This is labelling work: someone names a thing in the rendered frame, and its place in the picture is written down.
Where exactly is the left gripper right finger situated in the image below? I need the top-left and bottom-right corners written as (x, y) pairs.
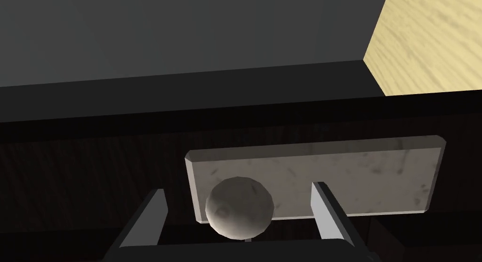
top-left (310, 181), bottom-right (367, 248)

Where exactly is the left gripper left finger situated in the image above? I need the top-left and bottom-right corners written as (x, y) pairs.
top-left (112, 188), bottom-right (169, 249)

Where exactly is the dark wood cabinet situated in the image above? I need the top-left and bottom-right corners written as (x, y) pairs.
top-left (0, 59), bottom-right (482, 262)

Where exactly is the grey marble round knob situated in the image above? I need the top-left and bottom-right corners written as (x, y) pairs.
top-left (205, 176), bottom-right (275, 241)

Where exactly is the grey marble drawer front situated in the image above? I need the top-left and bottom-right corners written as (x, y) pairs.
top-left (184, 135), bottom-right (447, 224)

